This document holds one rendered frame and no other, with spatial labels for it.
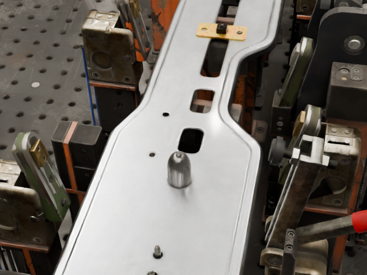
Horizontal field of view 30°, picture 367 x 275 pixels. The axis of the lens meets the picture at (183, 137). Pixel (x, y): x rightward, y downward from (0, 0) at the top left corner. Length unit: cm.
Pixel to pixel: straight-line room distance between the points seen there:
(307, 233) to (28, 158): 34
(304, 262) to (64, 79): 93
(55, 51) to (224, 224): 90
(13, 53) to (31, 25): 12
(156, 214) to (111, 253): 8
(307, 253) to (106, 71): 53
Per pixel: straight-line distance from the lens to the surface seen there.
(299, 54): 98
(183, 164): 89
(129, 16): 110
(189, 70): 109
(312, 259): 79
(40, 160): 85
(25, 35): 173
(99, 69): 117
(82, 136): 101
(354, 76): 91
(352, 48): 93
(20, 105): 153
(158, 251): 84
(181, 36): 116
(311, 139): 68
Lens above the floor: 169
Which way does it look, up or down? 44 degrees down
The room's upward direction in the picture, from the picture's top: 2 degrees counter-clockwise
